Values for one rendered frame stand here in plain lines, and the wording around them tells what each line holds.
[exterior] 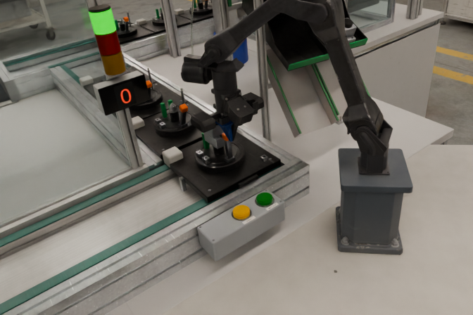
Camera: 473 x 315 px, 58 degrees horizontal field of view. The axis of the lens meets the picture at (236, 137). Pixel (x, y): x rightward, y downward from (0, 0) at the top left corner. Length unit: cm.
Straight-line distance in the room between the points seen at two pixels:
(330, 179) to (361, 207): 31
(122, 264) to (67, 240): 22
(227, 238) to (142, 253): 19
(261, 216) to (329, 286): 21
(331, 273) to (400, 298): 15
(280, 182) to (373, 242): 27
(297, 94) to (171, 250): 58
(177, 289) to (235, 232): 18
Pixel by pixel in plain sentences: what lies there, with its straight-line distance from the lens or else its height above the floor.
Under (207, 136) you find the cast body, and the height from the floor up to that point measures 105.
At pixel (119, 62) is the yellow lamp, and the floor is 129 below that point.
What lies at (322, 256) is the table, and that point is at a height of 86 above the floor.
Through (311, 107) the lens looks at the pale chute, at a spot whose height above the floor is 104.
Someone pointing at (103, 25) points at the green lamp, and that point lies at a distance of 103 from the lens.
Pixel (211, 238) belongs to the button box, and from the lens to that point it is 98.
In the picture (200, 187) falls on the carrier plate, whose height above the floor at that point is 97.
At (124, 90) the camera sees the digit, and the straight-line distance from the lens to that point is 109.
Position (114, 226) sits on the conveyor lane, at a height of 92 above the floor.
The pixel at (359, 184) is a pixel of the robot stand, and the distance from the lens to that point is 95.
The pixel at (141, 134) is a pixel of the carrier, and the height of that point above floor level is 97.
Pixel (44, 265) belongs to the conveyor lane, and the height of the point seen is 92.
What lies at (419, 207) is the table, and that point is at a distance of 123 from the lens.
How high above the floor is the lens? 164
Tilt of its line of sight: 32 degrees down
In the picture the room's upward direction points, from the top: 6 degrees counter-clockwise
